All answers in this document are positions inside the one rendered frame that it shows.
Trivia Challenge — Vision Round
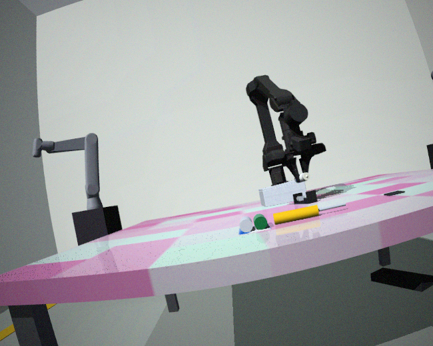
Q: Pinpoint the white cylindrical battery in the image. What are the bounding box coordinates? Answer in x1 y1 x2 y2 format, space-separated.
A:
294 172 310 183

